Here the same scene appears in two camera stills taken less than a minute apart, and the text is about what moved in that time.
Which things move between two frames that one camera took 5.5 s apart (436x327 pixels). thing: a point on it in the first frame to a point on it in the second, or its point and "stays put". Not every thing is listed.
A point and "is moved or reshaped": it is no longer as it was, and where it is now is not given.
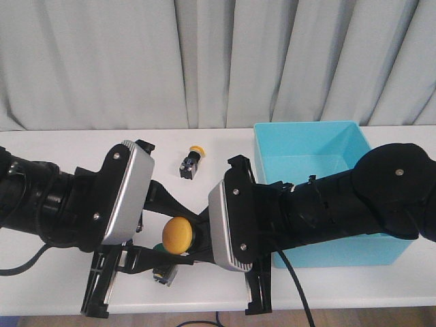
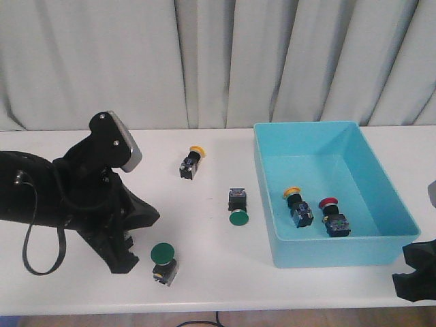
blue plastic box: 289,152 stays put
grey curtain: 121,65 stays put
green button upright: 165,274 stays put
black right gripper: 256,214 to 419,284
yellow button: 177,235 is moved or reshaped
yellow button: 189,163 stays put
